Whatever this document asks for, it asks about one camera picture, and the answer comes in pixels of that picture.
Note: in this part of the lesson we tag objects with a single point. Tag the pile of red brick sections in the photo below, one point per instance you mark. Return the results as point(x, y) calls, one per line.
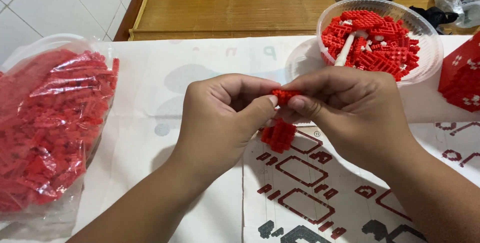
point(386, 55)

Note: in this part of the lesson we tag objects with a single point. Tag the person's left hand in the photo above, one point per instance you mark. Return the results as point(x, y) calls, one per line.
point(210, 130)

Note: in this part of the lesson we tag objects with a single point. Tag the heap of loose red bricks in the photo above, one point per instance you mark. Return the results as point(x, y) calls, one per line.
point(48, 130)

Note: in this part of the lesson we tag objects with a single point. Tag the printed instruction sheet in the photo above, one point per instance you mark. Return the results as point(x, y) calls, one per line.
point(300, 205)

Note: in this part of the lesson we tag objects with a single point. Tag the black cloth item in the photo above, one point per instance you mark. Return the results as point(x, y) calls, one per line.
point(431, 14)

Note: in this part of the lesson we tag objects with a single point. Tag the clear plastic container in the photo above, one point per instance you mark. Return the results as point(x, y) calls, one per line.
point(37, 46)

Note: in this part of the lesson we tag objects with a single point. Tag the red brick model white flowers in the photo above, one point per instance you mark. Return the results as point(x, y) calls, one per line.
point(461, 78)

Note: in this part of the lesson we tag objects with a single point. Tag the bamboo mat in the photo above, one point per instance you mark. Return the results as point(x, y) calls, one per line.
point(243, 3)

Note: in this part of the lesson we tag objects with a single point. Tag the red brick block assembly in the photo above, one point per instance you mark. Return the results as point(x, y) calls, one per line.
point(279, 136)

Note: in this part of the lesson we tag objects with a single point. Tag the small red brick piece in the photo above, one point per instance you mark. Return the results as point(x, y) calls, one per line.
point(284, 96)

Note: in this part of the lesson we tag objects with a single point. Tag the person's right hand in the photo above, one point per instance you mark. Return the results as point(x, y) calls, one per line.
point(356, 119)

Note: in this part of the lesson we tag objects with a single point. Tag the clear round plastic bowl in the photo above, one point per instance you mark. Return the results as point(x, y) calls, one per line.
point(427, 48)

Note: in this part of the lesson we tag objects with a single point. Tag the white plastic brick tool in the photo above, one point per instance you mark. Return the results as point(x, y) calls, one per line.
point(344, 52)

